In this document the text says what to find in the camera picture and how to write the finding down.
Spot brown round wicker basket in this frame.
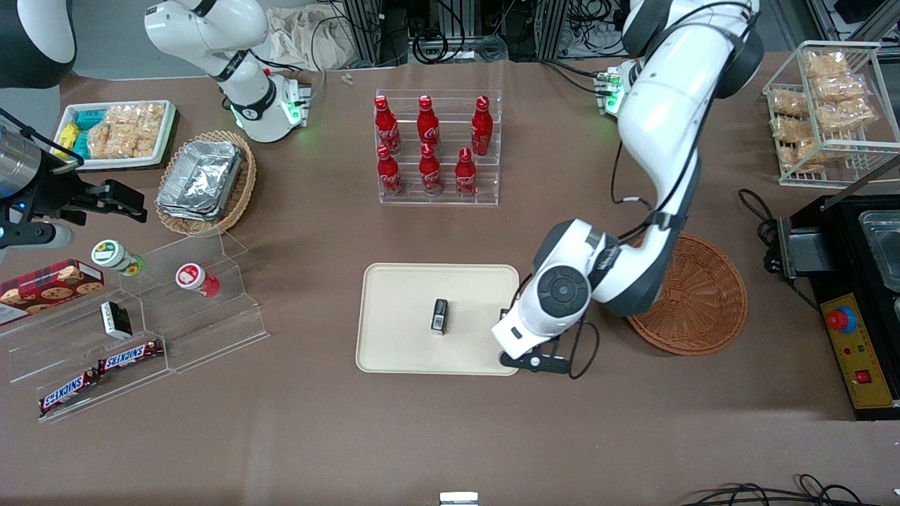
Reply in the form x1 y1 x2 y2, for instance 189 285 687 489
624 233 748 356

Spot black floor cables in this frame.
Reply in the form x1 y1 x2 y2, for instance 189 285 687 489
679 474 900 506

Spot brown snickers bar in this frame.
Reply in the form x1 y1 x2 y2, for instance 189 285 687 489
96 339 165 374
38 368 100 417

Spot beige rectangular tray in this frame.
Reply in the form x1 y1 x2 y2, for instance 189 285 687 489
355 263 522 377

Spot green lidded cup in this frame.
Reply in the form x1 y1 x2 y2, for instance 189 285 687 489
91 239 146 277

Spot black machine housing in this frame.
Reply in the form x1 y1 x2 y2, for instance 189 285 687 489
795 155 900 422

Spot red cookie box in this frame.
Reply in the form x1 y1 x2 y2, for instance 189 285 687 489
0 259 105 326

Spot clear bag of rice crackers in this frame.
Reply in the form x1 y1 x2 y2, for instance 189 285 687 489
87 103 167 160

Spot coiled black cable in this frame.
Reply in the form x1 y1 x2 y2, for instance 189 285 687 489
411 30 450 65

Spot yellow control panel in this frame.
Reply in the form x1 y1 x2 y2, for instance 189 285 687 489
821 294 900 411

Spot white rectangular snack tray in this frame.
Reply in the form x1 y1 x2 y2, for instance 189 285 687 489
53 100 178 171

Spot small black white box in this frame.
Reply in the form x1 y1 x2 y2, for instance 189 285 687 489
100 301 134 340

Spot stack of foil trays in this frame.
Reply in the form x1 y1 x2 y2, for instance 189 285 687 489
156 139 244 223

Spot aluminium frame post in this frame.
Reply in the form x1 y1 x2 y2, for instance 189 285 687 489
342 0 385 68
536 0 572 61

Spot light oval wicker basket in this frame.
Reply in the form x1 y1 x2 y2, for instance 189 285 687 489
155 130 257 236

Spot beige cloth bag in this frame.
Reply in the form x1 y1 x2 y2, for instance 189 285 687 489
262 3 354 72

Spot red cola bottle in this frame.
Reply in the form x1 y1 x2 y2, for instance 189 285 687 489
376 144 406 197
419 143 444 197
375 95 401 156
416 95 442 153
454 146 480 198
470 95 494 157

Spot clear acrylic bottle rack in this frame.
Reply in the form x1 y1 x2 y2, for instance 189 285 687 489
375 89 503 207

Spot white wire rack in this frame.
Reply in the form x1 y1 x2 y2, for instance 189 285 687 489
763 40 900 189

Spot black base cables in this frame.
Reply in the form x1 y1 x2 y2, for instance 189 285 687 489
540 58 611 97

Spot red lidded cup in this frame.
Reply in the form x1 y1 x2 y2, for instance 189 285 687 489
174 262 221 299

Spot black looped table cable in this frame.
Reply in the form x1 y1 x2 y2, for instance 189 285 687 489
737 188 783 248

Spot clear acrylic step shelf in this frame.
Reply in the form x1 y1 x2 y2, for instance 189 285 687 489
0 231 270 424

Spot clear bag of fried snack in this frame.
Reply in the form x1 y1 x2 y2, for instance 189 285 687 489
814 74 868 105
772 116 816 145
804 51 849 80
777 138 846 174
771 90 810 118
818 98 877 134

